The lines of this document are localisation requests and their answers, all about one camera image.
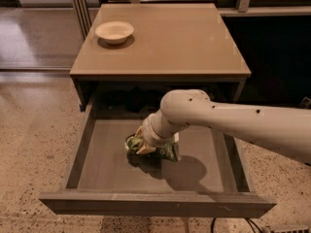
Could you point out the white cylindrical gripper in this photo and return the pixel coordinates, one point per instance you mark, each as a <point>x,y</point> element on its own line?
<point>150,134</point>

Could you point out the green jalapeno chip bag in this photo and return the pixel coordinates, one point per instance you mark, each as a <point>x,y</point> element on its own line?
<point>168,151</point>

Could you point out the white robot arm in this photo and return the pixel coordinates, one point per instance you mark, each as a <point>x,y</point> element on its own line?
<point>285,131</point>

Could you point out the grey cabinet with glass top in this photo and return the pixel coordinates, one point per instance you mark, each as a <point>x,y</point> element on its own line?
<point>171,43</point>

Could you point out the white ceramic bowl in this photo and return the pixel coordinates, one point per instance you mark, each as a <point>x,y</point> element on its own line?
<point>114,32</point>

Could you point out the metal floor vent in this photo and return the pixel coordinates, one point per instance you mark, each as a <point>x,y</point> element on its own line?
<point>286,228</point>

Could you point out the metal window frame post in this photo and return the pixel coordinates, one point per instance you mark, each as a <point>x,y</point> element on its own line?
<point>80,7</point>

